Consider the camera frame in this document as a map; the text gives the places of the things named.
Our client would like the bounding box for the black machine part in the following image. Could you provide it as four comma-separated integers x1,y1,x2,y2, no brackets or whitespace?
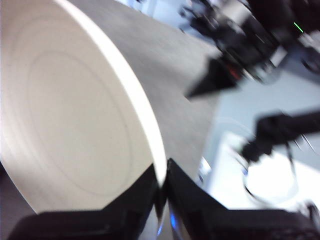
241,111,320,163

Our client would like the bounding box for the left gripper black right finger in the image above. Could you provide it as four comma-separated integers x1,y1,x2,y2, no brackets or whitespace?
166,157,320,240

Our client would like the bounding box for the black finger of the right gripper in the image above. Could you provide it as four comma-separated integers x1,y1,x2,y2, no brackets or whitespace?
184,58,238,99

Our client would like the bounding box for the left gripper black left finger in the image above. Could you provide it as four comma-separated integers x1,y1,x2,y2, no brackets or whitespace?
7,163,161,240

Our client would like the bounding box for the pale cream yellow plate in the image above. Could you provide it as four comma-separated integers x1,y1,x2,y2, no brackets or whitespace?
0,0,168,216

